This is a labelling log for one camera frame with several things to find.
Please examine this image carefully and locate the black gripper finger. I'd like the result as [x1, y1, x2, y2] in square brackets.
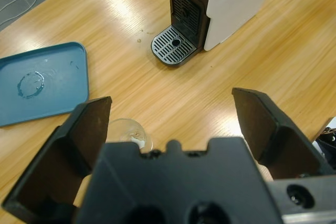
[232, 87, 336, 182]
[1, 96, 113, 224]

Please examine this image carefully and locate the clear drinking glass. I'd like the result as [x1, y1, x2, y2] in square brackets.
[107, 118, 154, 155]

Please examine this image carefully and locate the white capsule coffee machine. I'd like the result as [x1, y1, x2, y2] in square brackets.
[164, 0, 280, 51]

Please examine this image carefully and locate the blue square plastic tray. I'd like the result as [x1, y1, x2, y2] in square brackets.
[0, 41, 89, 128]

